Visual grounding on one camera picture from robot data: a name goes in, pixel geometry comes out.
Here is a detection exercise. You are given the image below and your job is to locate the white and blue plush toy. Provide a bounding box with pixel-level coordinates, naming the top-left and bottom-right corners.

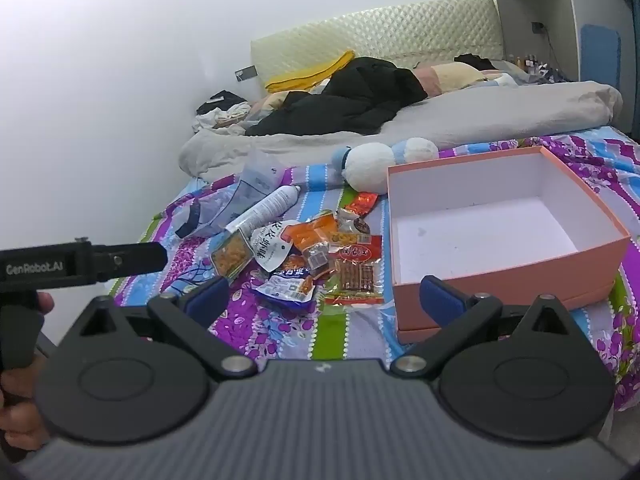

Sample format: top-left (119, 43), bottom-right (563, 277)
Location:
top-left (330, 137), bottom-right (440, 196)

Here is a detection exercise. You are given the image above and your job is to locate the silver snack packet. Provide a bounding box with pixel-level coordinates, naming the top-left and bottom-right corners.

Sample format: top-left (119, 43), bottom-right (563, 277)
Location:
top-left (335, 210), bottom-right (372, 246)

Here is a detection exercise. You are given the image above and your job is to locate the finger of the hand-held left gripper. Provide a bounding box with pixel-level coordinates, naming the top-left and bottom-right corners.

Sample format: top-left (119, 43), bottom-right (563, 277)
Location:
top-left (92, 242), bottom-right (169, 281)

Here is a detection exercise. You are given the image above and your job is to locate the group of small bottles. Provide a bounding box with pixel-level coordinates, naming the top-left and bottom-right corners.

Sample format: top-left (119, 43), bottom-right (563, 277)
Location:
top-left (515, 52), bottom-right (551, 73)

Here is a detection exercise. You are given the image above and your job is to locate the black clothing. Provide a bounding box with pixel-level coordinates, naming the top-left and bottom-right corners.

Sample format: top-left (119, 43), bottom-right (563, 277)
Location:
top-left (245, 56), bottom-right (428, 137)

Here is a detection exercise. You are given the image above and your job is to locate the blue padded panel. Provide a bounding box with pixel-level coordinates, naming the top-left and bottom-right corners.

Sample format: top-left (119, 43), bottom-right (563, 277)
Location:
top-left (580, 22), bottom-right (622, 86)

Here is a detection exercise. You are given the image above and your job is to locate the brown sticks snack packet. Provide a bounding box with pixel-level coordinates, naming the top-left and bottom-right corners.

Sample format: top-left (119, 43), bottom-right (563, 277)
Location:
top-left (325, 234), bottom-right (385, 307)

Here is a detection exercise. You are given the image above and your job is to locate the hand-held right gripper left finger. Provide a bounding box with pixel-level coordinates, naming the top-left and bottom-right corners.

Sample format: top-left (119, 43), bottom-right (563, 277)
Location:
top-left (77, 276), bottom-right (258, 381)

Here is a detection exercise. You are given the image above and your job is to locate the pink cardboard box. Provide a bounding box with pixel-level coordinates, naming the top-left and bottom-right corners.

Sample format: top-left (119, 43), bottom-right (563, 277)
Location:
top-left (386, 146), bottom-right (632, 345)

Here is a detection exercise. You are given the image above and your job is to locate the grey duvet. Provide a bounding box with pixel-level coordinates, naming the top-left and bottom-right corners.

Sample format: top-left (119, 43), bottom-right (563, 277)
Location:
top-left (179, 80), bottom-right (623, 181)

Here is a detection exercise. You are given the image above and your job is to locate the dark cloth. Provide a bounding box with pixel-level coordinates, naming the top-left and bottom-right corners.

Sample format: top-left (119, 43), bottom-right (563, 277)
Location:
top-left (452, 53), bottom-right (493, 71)

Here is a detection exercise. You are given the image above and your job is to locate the yellow snack clear packet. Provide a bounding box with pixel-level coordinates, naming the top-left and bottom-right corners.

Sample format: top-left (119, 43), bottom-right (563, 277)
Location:
top-left (210, 230), bottom-right (253, 278)

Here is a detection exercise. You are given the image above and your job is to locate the white spray can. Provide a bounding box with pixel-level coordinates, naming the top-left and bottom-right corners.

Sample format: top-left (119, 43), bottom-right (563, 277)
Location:
top-left (225, 185), bottom-right (302, 235)

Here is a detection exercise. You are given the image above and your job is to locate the cream quilted headboard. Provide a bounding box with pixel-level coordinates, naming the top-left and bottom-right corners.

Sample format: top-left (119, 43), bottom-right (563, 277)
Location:
top-left (250, 0), bottom-right (503, 93)

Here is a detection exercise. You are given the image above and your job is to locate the blue snack packet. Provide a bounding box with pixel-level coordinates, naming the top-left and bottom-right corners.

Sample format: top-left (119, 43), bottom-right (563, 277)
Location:
top-left (250, 267), bottom-right (316, 311)

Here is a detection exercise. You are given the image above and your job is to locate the pile of clothes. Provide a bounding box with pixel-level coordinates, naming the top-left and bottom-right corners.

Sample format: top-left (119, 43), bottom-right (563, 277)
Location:
top-left (195, 90), bottom-right (251, 131)

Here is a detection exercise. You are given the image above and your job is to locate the yellow cloth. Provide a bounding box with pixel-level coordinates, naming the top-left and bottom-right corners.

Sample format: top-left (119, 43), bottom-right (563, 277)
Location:
top-left (265, 50), bottom-right (357, 93)

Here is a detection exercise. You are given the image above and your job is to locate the pink patterned cloth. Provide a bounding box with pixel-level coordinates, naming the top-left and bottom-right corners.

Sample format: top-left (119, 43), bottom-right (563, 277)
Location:
top-left (250, 91), bottom-right (321, 121)

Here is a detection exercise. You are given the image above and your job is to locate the person's left hand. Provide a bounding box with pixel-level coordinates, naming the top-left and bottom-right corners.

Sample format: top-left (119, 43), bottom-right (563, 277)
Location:
top-left (0, 292), bottom-right (55, 448)

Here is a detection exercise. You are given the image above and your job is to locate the translucent plastic bag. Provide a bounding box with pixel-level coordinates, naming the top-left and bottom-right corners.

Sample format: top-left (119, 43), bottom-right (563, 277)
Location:
top-left (175, 150), bottom-right (288, 238)

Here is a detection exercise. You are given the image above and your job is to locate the red foil sachet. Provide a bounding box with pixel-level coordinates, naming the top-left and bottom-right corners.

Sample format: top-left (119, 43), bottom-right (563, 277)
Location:
top-left (345, 192), bottom-right (378, 221)

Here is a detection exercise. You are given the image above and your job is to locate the pink and cream pillow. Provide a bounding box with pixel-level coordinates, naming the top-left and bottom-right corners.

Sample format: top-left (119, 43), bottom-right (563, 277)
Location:
top-left (415, 62), bottom-right (488, 98)

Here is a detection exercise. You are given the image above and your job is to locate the white pouch with black print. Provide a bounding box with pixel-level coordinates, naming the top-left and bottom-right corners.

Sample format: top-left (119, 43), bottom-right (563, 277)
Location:
top-left (250, 220), bottom-right (301, 273)

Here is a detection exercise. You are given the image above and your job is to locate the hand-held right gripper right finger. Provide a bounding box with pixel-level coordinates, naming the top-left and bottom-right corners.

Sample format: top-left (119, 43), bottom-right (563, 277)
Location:
top-left (390, 275), bottom-right (576, 378)

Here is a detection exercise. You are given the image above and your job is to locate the floral striped bedsheet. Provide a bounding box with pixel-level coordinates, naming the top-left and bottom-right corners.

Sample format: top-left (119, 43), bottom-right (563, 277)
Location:
top-left (107, 127), bottom-right (640, 413)

